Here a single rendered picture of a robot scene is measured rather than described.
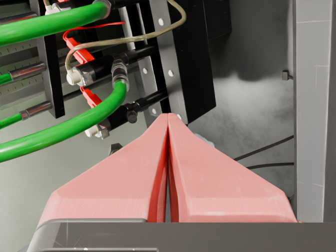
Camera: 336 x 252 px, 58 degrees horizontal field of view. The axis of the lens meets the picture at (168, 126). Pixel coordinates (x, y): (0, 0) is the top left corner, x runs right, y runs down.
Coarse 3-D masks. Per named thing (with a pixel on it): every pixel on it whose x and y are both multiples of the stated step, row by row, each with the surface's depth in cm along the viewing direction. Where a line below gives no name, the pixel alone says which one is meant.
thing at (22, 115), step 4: (20, 112) 56; (24, 112) 56; (12, 116) 55; (16, 116) 55; (20, 116) 56; (24, 116) 56; (0, 120) 54; (4, 120) 54; (8, 120) 54; (12, 120) 55; (16, 120) 55; (20, 120) 56; (0, 124) 53; (4, 124) 54; (8, 124) 54; (0, 128) 54
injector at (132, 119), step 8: (152, 96) 50; (160, 96) 51; (128, 104) 47; (136, 104) 48; (144, 104) 49; (152, 104) 51; (120, 112) 46; (128, 112) 46; (136, 112) 47; (104, 120) 44; (112, 120) 45; (120, 120) 46; (128, 120) 45; (136, 120) 45; (112, 128) 45
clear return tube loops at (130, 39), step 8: (168, 0) 39; (176, 8) 38; (184, 16) 37; (176, 24) 37; (152, 32) 35; (160, 32) 35; (104, 40) 36; (112, 40) 36; (120, 40) 35; (128, 40) 35; (136, 40) 35; (72, 48) 39; (80, 48) 38
